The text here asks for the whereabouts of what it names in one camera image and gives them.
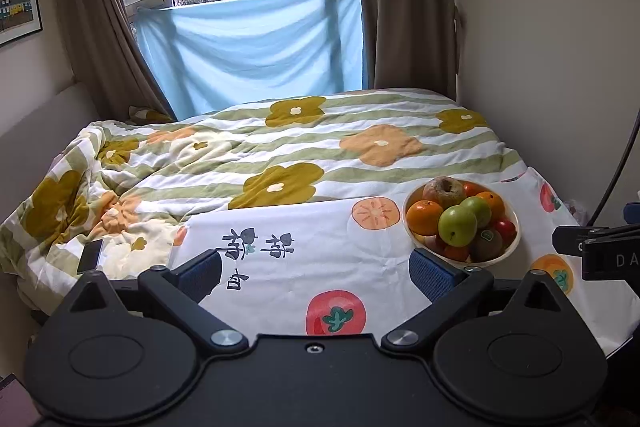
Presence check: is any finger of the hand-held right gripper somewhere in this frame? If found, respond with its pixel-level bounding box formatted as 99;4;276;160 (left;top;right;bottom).
552;223;640;254

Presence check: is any black smartphone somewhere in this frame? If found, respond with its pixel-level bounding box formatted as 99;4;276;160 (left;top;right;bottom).
76;239;104;274

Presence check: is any large orange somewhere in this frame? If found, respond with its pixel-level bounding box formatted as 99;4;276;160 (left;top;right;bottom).
406;200;445;237

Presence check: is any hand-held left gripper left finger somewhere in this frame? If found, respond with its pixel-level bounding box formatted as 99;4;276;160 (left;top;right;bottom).
70;250;248;355

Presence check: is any green apple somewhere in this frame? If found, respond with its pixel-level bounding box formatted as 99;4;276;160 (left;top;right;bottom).
438;205;479;247
460;196;493;229

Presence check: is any brown kiwi with green sticker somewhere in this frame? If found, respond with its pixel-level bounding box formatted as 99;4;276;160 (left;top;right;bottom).
470;229;504;263

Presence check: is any black cable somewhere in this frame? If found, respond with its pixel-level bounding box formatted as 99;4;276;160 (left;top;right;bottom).
589;114;640;228

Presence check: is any red tomato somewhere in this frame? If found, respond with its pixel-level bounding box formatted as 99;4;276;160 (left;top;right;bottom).
492;217;517;245

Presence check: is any floral pillow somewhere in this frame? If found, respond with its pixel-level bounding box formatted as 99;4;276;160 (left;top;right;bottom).
127;106;173;124

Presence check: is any light blue cloth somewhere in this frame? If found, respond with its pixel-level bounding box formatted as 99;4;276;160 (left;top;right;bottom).
135;0;363;118

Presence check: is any white persimmon print cloth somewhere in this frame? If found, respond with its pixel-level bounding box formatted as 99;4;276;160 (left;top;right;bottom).
167;167;633;358

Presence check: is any floral striped quilt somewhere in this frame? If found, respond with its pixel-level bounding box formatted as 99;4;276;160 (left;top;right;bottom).
0;88;528;303

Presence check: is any pink notebook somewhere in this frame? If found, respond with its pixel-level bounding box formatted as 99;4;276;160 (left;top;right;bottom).
0;373;38;427

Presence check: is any beige padded headboard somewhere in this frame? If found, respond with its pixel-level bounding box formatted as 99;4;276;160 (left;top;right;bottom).
0;81;101;228

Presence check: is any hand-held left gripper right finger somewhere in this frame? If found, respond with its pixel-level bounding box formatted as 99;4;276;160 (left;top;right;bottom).
382;249;561;355

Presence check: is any curtain tieback cord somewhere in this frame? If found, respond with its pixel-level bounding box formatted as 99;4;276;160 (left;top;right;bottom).
452;4;463;75

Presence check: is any cream ceramic bowl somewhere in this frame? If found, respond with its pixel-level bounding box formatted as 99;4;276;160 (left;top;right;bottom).
402;179;521;264

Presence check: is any medium orange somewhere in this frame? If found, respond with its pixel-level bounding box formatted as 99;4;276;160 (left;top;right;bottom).
475;191;506;220

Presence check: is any russet wrinkled apple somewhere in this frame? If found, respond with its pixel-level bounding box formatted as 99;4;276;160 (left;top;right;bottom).
422;176;467;208

